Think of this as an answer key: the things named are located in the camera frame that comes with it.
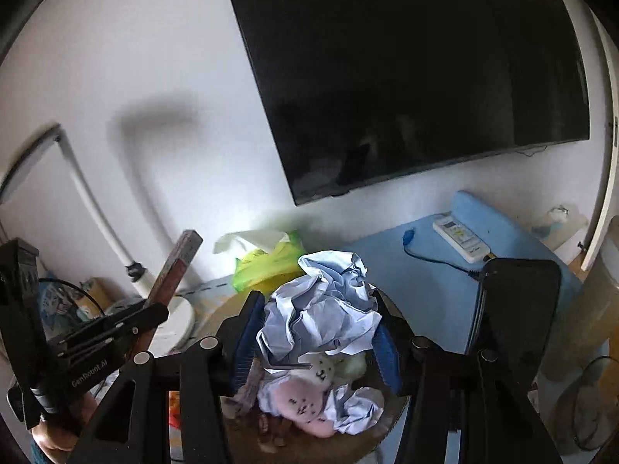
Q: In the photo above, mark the pale blue paper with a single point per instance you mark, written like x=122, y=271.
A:
x=358, y=411
x=319, y=309

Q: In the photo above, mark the green tissue pack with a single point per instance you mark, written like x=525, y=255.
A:
x=261, y=270

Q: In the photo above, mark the white remote control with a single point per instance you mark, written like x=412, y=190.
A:
x=459, y=237

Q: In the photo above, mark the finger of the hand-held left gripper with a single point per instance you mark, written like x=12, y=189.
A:
x=135, y=319

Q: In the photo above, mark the black smartphone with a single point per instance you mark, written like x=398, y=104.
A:
x=517, y=309

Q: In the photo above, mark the brown long box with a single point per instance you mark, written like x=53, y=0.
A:
x=176, y=266

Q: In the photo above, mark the black wall television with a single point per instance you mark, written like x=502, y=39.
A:
x=411, y=58

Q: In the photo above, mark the blue printed box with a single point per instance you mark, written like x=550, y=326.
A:
x=58, y=304

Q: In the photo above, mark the blue desk mat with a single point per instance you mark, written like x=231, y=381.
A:
x=425, y=290

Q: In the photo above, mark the rolled blue mat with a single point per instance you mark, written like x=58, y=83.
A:
x=488, y=212

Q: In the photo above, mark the round woven basket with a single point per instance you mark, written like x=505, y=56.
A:
x=220, y=309

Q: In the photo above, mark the person's left hand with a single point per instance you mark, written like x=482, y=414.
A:
x=58, y=444

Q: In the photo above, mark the clear plastic bag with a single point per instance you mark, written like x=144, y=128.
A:
x=556, y=225

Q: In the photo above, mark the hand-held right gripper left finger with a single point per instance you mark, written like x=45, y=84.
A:
x=246, y=343

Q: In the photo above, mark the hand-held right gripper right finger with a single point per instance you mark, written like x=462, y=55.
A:
x=387, y=353

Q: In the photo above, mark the white desk lamp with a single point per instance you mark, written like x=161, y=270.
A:
x=96, y=212

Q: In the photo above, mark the brown tape roll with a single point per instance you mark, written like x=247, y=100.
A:
x=99, y=295

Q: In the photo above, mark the white door frame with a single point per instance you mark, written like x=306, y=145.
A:
x=604, y=179

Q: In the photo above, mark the three-bear plush toy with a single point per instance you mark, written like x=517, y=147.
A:
x=300, y=401

